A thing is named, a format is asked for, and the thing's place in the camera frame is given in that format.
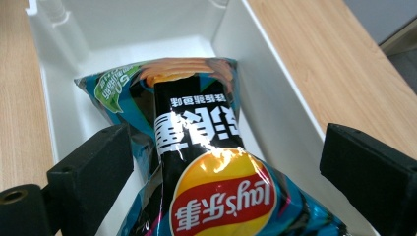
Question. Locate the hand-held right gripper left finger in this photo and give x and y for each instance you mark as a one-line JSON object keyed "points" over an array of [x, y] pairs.
{"points": [[95, 173]]}

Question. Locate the white plastic storage box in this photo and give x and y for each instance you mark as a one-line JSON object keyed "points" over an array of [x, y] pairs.
{"points": [[282, 108]]}

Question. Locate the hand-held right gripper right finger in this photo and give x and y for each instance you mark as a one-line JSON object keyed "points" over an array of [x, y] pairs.
{"points": [[367, 177]]}

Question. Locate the blue and black chip bag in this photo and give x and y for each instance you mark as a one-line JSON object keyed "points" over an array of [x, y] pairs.
{"points": [[203, 137]]}

